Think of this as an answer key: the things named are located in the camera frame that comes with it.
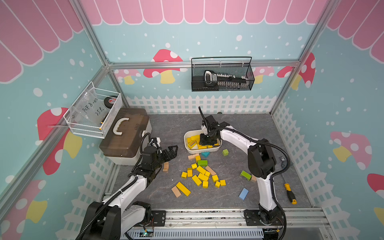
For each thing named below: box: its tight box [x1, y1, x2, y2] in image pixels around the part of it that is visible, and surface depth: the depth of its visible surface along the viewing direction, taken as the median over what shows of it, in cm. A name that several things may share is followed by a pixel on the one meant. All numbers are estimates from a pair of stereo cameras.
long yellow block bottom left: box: [176, 181, 191, 197], surface depth 85 cm
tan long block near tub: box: [187, 153, 200, 160], surface depth 97 cm
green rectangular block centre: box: [197, 160, 208, 167], surface depth 94 cm
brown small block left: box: [162, 161, 169, 173], surface depth 93 cm
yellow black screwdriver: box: [284, 183, 297, 205], surface depth 83 cm
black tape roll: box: [104, 97, 117, 109], surface depth 82 cm
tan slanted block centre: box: [205, 165, 217, 176], surface depth 91 cm
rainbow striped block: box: [187, 140, 197, 149], surface depth 102 cm
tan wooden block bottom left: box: [171, 185, 182, 198], surface depth 84 cm
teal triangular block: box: [201, 152, 211, 158], surface depth 98 cm
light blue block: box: [238, 187, 249, 201], surface depth 83 cm
